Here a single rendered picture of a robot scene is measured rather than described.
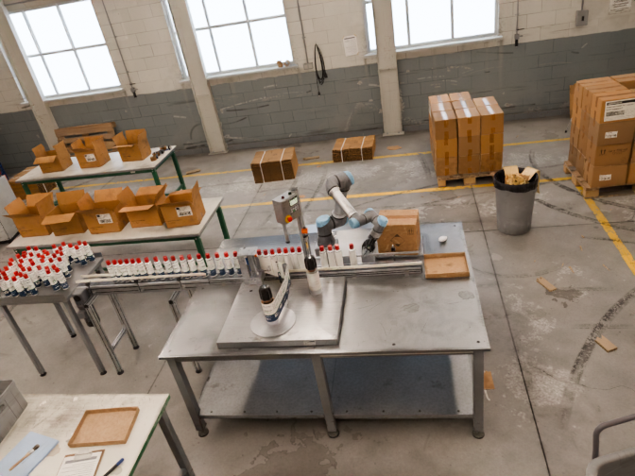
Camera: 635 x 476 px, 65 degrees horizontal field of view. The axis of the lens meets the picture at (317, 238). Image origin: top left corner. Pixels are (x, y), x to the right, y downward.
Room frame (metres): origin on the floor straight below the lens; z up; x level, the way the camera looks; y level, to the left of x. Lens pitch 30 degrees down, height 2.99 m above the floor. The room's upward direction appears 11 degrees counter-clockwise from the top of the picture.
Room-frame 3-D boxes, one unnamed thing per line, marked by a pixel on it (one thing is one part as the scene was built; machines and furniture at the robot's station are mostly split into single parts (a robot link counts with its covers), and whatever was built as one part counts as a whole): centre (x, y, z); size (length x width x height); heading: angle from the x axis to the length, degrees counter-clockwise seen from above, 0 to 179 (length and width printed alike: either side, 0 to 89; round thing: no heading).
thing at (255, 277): (3.21, 0.52, 1.01); 0.14 x 0.13 x 0.26; 77
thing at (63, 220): (4.97, 2.56, 0.97); 0.44 x 0.38 x 0.37; 171
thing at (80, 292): (3.53, 2.01, 0.71); 0.15 x 0.12 x 0.34; 167
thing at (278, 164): (7.40, 0.44, 0.16); 0.65 x 0.54 x 0.32; 81
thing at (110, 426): (2.09, 1.40, 0.82); 0.34 x 0.24 x 0.03; 82
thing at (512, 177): (4.66, -2.20, 0.50); 0.42 x 0.41 x 0.28; 76
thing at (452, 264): (2.98, -0.88, 0.85); 0.30 x 0.26 x 0.04; 77
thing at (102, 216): (4.88, 2.13, 0.97); 0.45 x 0.38 x 0.37; 169
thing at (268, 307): (2.66, 0.39, 1.04); 0.09 x 0.09 x 0.29
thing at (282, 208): (3.31, 0.18, 1.38); 0.17 x 0.10 x 0.19; 132
